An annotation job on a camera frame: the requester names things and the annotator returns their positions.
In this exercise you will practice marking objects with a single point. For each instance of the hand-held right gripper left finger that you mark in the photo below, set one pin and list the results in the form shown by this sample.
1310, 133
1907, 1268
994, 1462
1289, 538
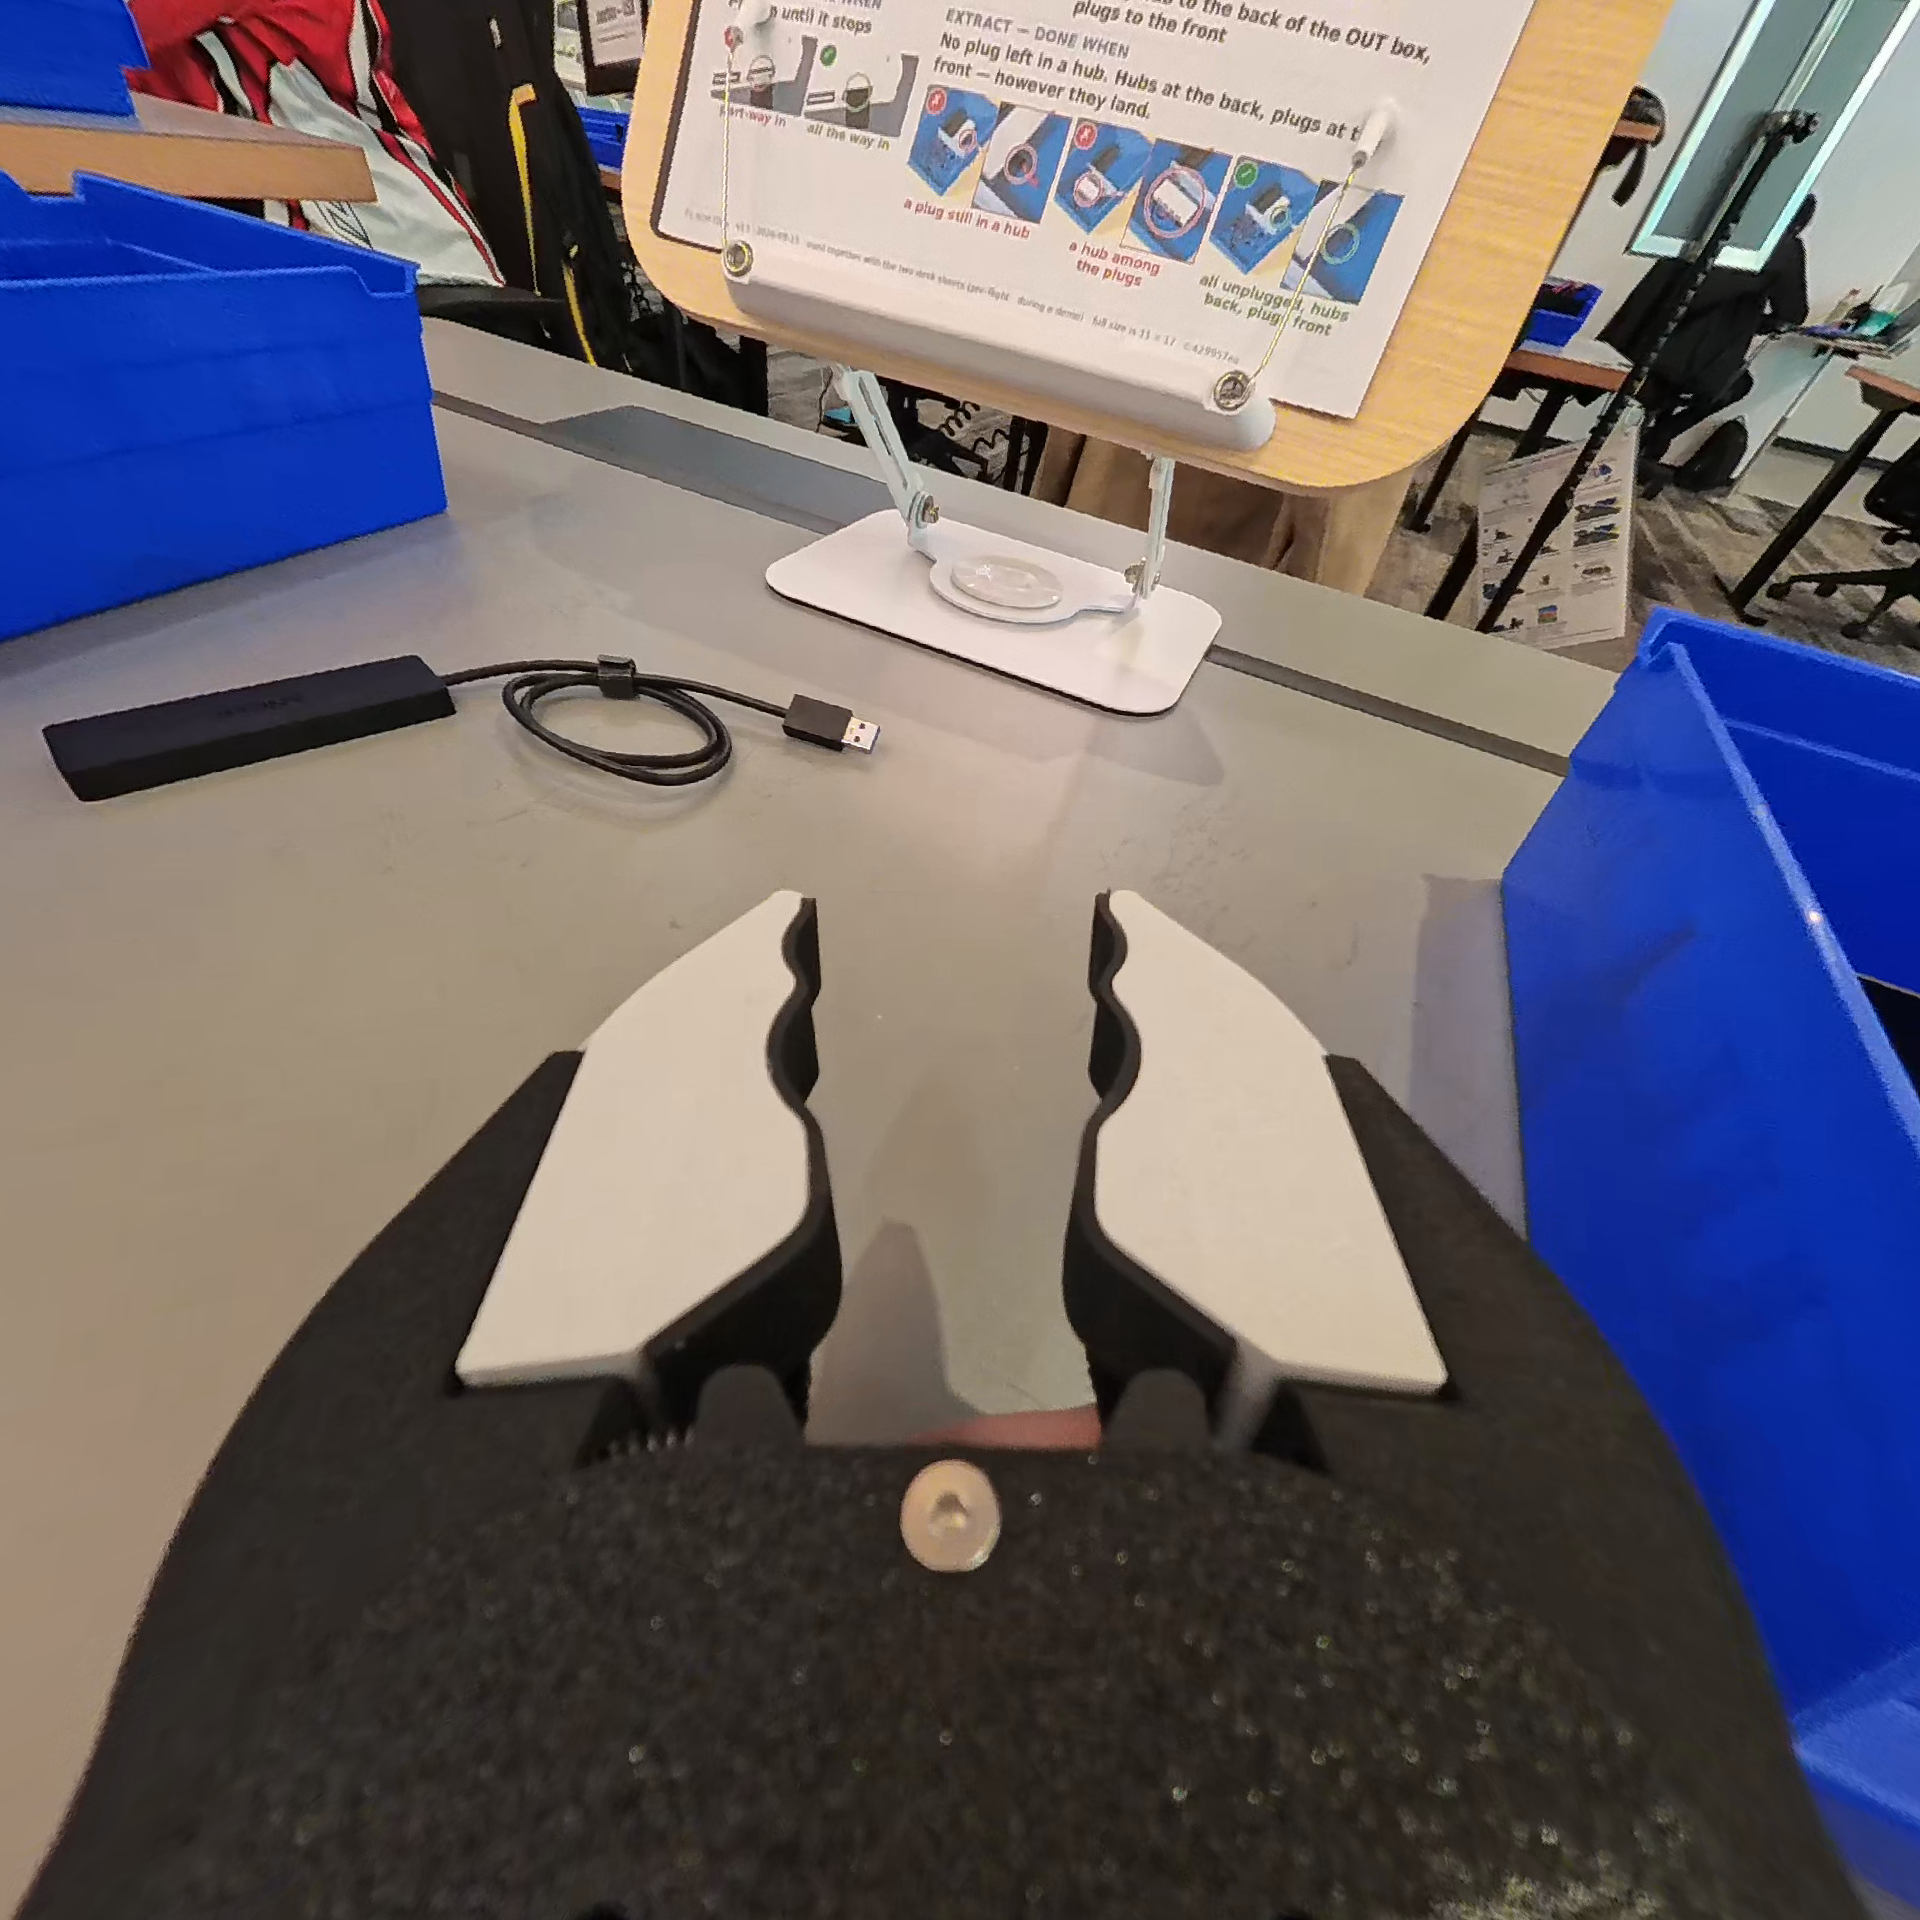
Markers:
644, 1184

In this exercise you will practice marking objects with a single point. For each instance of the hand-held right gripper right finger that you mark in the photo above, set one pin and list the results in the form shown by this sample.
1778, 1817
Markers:
1260, 1184

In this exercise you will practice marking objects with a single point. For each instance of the black usb hub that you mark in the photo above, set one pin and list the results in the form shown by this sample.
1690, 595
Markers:
225, 735

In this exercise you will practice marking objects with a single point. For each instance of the blue plastic bin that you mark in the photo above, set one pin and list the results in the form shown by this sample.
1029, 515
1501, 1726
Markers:
1651, 1050
180, 450

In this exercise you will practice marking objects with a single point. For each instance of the wooden document stand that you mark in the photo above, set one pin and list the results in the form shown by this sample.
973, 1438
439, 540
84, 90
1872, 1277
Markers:
841, 579

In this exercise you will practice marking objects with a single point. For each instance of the cardboard box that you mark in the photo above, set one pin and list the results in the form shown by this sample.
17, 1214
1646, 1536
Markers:
1320, 525

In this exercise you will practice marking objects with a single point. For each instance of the laminated picture sheet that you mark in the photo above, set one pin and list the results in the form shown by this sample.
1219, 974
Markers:
1560, 554

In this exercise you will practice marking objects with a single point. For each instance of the black garment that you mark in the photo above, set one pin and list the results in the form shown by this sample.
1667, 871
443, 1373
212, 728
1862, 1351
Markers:
1710, 344

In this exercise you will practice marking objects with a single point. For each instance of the black bag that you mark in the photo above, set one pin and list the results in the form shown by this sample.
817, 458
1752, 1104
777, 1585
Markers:
495, 180

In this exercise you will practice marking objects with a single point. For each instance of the red white jacket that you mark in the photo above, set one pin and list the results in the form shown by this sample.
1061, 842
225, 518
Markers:
300, 135

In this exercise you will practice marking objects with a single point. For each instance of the wooden board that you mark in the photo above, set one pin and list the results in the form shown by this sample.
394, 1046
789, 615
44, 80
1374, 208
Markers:
180, 150

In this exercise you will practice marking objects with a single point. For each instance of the stack of blue bins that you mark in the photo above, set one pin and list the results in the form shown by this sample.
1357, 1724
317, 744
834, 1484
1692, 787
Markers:
60, 52

